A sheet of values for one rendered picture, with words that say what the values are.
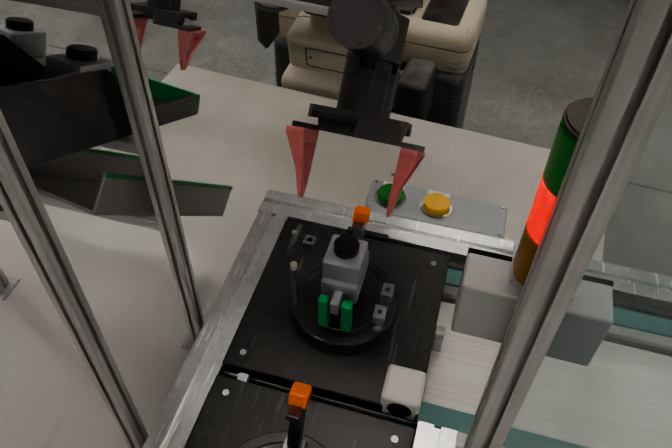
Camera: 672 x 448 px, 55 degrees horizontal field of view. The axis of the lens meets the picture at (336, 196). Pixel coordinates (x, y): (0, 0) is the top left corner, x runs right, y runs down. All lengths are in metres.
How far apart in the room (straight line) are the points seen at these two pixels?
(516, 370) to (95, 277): 0.69
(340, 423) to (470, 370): 0.20
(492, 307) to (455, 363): 0.33
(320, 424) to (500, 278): 0.31
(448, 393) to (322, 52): 0.85
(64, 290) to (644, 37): 0.47
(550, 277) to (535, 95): 2.44
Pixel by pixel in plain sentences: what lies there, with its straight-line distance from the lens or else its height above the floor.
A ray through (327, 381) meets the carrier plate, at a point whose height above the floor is 0.97.
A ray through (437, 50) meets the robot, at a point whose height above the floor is 0.76.
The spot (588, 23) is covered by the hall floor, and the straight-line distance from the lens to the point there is 3.48.
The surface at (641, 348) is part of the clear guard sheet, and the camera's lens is 0.56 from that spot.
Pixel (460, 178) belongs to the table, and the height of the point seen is 0.86.
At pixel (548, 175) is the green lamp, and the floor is 1.37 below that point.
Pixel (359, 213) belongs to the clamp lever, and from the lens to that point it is 0.81.
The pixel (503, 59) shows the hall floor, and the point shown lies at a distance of 3.08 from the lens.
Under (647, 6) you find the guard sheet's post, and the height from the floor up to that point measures 1.52.
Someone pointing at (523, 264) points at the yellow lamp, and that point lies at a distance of 0.52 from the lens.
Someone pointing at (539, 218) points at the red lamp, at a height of 1.33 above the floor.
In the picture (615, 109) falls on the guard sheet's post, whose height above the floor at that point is 1.46.
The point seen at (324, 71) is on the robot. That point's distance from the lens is 1.50.
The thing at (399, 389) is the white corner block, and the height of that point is 0.99.
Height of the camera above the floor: 1.67
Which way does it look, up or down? 46 degrees down
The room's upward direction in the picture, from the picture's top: 1 degrees clockwise
